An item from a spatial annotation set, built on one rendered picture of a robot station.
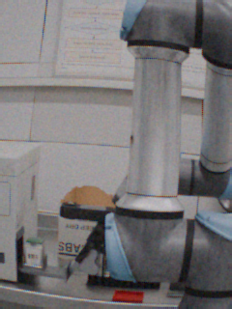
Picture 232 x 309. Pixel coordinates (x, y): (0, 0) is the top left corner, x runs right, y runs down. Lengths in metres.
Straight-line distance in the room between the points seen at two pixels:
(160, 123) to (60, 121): 1.02
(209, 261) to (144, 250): 0.12
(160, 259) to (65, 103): 1.07
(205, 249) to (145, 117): 0.24
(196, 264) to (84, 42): 1.12
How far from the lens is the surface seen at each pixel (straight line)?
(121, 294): 1.60
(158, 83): 1.18
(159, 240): 1.17
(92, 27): 2.15
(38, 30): 2.19
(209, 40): 1.20
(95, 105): 2.15
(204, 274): 1.19
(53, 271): 1.61
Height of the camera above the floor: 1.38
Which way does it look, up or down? 9 degrees down
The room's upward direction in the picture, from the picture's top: 4 degrees clockwise
